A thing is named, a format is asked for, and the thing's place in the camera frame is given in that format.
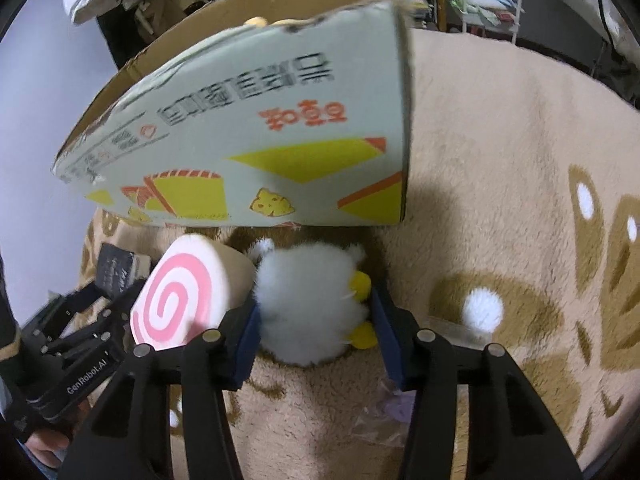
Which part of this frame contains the pink swirl roll plush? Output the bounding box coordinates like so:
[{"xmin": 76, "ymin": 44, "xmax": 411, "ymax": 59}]
[{"xmin": 130, "ymin": 234, "xmax": 256, "ymax": 350}]

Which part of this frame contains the small purple toy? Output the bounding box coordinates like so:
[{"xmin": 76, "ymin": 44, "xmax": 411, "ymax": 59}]
[{"xmin": 352, "ymin": 378, "xmax": 416, "ymax": 448}]

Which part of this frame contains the white fluffy chick plush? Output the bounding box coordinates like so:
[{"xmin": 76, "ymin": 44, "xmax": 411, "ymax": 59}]
[{"xmin": 245, "ymin": 238, "xmax": 378, "ymax": 367}]

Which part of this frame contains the green tissue pack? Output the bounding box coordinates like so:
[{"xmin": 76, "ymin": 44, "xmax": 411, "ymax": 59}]
[{"xmin": 94, "ymin": 243, "xmax": 151, "ymax": 299}]

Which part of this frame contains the person's left hand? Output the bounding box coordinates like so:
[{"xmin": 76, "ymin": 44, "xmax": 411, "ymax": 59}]
[{"xmin": 25, "ymin": 428, "xmax": 70, "ymax": 469}]

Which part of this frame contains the beige brown patterned blanket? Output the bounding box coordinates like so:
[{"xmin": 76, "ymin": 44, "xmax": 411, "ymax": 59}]
[{"xmin": 191, "ymin": 30, "xmax": 639, "ymax": 479}]

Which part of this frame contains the printed cardboard box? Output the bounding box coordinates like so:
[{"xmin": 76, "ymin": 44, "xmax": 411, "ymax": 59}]
[{"xmin": 52, "ymin": 0, "xmax": 412, "ymax": 226}]

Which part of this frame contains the beige hanging coat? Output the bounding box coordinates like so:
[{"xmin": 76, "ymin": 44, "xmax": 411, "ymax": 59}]
[{"xmin": 122, "ymin": 0, "xmax": 210, "ymax": 44}]

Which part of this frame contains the yellow plush toy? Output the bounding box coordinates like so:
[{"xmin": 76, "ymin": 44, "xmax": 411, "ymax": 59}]
[{"xmin": 243, "ymin": 15, "xmax": 302, "ymax": 28}]

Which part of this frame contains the white office chair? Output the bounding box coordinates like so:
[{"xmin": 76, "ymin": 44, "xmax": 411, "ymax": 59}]
[{"xmin": 561, "ymin": 0, "xmax": 639, "ymax": 110}]

